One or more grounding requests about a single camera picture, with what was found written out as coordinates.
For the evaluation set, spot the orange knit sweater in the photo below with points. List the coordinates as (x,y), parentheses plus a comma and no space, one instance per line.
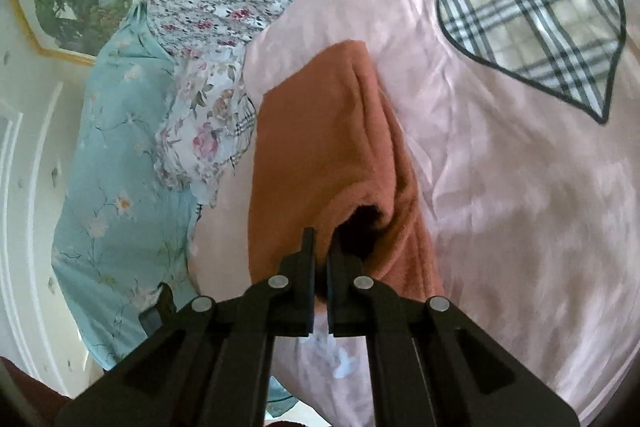
(310,147)

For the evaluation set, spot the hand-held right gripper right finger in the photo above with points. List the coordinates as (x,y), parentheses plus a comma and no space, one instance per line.
(342,287)

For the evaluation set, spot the large-flower white pillow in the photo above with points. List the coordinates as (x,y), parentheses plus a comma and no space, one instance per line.
(200,132)

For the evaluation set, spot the pink bed sheet plaid hearts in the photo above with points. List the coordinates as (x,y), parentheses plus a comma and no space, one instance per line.
(500,207)

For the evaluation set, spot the teal floral bedding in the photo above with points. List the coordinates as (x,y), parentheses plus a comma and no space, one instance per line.
(115,157)

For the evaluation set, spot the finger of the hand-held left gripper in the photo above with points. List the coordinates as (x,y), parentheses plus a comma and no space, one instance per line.
(165,307)

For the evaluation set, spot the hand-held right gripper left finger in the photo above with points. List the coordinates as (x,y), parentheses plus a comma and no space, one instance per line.
(300,287)

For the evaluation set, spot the dark red fuzzy clothing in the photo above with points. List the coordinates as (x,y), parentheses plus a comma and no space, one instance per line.
(25,392)

